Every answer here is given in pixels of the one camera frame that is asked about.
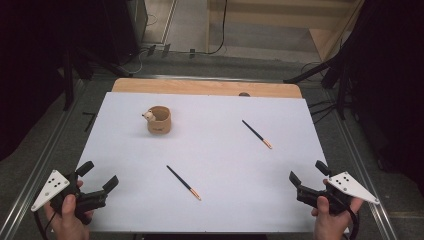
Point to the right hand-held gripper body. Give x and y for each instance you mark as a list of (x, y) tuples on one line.
[(350, 186)]

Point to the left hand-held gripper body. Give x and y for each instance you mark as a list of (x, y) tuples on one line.
[(53, 188)]

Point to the dark chopstick with orange end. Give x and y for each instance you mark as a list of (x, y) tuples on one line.
[(183, 182), (256, 134)]

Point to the wooden cup with animal figure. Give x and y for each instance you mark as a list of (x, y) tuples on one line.
[(160, 126)]

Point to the person's left hand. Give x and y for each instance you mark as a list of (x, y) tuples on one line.
[(71, 230)]

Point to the person's right hand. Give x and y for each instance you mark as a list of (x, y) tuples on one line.
[(331, 228)]

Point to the white board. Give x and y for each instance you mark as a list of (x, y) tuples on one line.
[(216, 160)]

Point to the black metal stand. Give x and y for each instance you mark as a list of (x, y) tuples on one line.
[(68, 83)]

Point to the black tripod stand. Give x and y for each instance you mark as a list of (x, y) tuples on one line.
[(333, 73)]

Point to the wooden table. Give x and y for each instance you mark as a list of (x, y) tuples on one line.
[(200, 87)]

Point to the black cabinet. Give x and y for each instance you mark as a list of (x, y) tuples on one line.
[(128, 30)]

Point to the light wooden furniture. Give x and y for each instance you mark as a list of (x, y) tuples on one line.
[(283, 20)]

